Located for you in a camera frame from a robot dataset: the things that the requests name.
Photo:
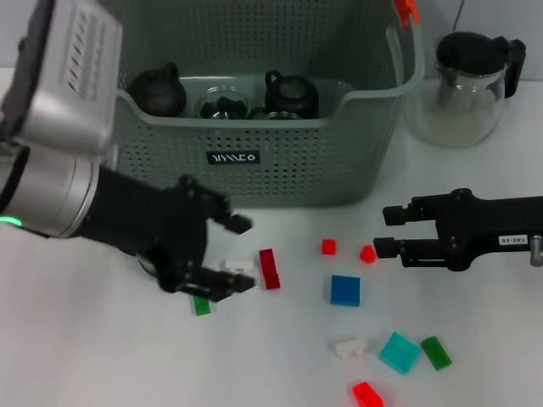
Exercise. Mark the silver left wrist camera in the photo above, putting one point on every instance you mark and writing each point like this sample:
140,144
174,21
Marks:
72,85

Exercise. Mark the black clay teapot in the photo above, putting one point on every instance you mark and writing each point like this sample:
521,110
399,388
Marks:
157,95

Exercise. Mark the grey perforated storage bin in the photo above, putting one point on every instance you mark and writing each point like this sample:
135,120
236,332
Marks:
297,178

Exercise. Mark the white plastic brick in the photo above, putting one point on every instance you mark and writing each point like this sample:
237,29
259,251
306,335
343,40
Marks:
350,348
242,266

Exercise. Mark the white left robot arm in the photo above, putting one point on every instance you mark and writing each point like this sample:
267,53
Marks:
42,191

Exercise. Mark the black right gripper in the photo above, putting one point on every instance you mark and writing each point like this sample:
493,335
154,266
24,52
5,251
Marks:
488,229

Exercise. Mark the dark red long brick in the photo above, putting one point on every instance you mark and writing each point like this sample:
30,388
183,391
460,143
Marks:
269,271

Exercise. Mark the small square red brick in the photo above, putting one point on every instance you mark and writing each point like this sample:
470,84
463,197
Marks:
328,246

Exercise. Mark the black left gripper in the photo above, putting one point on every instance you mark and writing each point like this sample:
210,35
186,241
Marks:
140,216

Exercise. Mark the teal flat square brick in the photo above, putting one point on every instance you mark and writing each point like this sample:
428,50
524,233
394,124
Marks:
399,354

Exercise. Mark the glass teapot with black lid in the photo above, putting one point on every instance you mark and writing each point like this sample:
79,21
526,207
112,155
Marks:
462,118

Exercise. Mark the translucent red long brick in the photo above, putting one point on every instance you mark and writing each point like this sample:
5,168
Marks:
367,394

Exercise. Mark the blue flat square brick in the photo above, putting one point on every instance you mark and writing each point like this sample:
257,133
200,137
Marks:
345,290

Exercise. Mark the green plastic brick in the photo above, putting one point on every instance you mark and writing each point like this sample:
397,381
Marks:
436,354
201,306

